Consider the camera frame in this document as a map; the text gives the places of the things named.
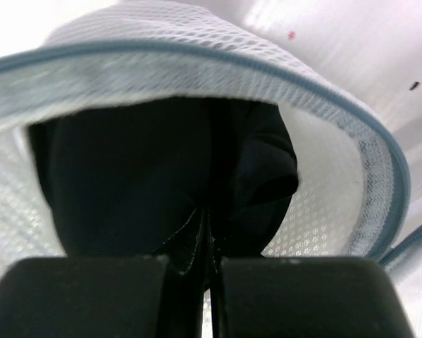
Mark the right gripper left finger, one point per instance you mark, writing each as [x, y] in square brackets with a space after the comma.
[160, 295]

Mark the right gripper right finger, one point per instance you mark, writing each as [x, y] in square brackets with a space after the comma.
[304, 297]

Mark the black bra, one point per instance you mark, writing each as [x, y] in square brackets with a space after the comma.
[135, 180]

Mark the blue-trim mesh laundry bag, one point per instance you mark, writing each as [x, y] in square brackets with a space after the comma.
[352, 172]

